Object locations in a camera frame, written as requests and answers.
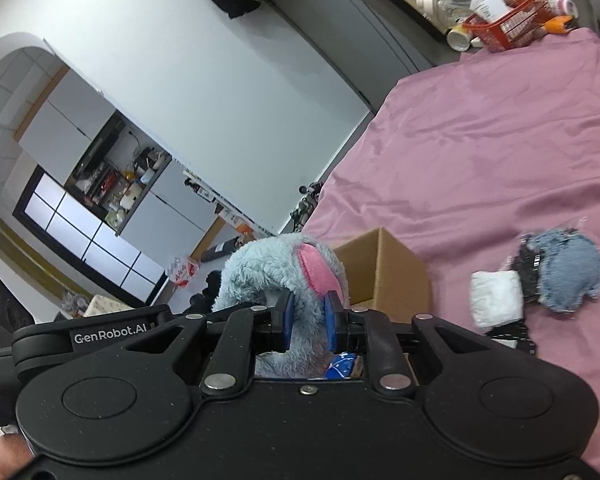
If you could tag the white rolled cloth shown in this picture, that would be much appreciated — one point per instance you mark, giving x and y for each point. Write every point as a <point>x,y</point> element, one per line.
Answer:
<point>497,297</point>

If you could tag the pink and white bottle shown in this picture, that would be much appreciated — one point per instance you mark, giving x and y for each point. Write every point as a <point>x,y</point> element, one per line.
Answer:
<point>562,7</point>

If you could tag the white round jar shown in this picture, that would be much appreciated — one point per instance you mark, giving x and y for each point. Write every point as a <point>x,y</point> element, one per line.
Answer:
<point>458,38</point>

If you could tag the clear plastic bottle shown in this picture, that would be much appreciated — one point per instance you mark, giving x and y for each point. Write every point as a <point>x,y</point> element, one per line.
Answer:
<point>450,0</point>

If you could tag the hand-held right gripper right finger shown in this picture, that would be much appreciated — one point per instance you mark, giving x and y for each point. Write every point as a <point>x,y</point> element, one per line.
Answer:
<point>331,324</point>

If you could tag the white wall cabinet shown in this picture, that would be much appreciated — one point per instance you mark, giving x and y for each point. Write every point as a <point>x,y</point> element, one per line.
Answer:
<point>65,125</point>

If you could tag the blue plush toy pink ear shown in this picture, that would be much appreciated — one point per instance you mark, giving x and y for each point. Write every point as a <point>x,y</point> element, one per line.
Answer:
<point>275,270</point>

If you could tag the pink bed sheet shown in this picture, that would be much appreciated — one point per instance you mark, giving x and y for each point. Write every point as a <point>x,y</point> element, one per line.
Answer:
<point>480,150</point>

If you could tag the grey bed frame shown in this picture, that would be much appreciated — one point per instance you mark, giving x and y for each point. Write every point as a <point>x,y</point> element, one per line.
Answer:
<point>360,35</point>

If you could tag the white labelled box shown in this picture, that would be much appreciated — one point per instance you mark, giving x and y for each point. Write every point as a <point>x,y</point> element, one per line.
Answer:
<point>490,9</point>

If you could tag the black patterned cloth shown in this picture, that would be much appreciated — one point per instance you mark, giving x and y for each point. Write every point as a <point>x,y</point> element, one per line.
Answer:
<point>525,265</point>

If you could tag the denim stuffed toy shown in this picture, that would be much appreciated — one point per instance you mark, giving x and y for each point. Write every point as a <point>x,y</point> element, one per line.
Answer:
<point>570,275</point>

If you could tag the red plastic basket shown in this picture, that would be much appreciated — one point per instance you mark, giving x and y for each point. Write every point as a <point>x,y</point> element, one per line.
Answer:
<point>517,22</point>

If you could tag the orange bottle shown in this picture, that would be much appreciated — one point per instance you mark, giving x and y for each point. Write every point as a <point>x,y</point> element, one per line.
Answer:
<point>559,24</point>

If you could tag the black framed window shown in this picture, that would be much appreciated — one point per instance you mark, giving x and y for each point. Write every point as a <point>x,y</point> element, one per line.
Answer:
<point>85,240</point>

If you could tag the person's left hand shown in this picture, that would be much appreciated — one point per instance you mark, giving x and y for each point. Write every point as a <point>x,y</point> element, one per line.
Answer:
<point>7,457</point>

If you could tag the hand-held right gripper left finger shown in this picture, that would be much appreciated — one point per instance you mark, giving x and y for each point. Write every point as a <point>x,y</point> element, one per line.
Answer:
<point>285,320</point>

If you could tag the brown cardboard box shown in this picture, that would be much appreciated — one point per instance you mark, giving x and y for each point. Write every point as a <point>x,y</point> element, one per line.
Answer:
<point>385,275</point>

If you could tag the cluttered open shelf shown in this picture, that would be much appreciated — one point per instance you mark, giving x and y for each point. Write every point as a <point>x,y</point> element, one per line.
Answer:
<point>117,175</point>

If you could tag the blue snack packet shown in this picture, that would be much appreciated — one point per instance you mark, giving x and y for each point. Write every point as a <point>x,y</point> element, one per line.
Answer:
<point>341,365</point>

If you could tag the red and white plastic bag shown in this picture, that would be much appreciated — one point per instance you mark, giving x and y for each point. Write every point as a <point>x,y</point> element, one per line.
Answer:
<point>181,270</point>

